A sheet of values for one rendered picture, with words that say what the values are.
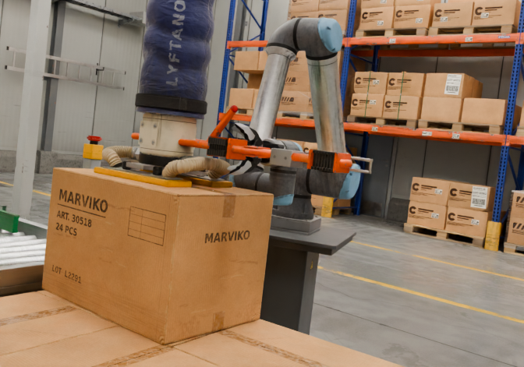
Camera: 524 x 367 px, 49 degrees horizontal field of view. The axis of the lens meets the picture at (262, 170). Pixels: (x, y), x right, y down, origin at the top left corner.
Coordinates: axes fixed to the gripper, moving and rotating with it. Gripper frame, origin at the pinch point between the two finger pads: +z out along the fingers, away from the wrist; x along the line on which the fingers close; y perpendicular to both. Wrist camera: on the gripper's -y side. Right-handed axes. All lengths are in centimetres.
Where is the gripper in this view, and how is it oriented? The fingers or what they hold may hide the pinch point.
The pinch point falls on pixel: (234, 149)
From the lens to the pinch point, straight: 166.0
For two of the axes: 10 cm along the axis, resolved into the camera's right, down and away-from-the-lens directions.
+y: -8.2, -1.2, 5.6
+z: -5.7, -0.3, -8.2
